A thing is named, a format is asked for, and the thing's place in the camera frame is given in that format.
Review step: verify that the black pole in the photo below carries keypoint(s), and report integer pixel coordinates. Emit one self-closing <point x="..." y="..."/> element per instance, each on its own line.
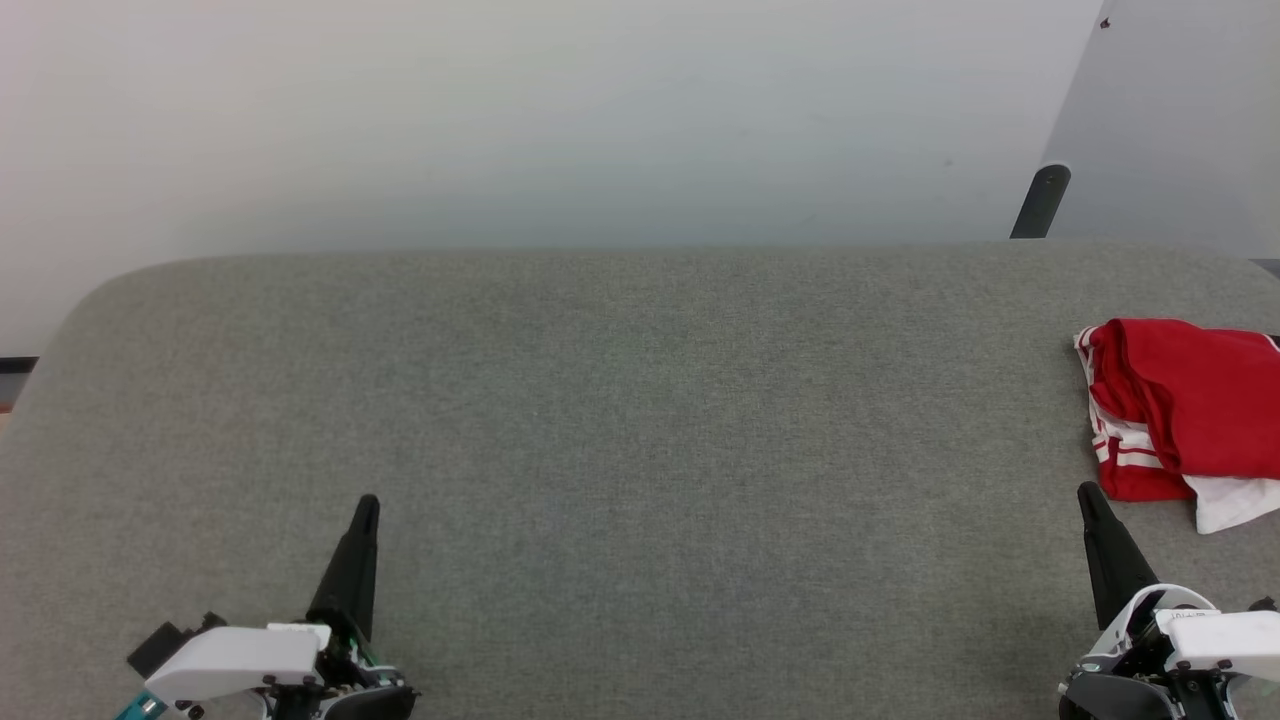
<point x="1040" y="205"/>

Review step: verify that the red and white sports jersey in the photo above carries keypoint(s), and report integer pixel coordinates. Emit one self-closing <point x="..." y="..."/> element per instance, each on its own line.
<point x="1190" y="400"/>

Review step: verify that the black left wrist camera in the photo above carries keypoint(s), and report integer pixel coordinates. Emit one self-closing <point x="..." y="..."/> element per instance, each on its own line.
<point x="165" y="642"/>

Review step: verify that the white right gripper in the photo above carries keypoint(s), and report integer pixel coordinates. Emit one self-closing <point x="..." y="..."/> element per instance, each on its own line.
<point x="1180" y="670"/>

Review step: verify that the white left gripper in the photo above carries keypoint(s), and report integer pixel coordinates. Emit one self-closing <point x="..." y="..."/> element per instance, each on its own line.
<point x="240" y="660"/>

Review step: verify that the dark baseboard strip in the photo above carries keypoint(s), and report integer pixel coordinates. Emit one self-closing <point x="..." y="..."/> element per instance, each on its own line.
<point x="15" y="366"/>

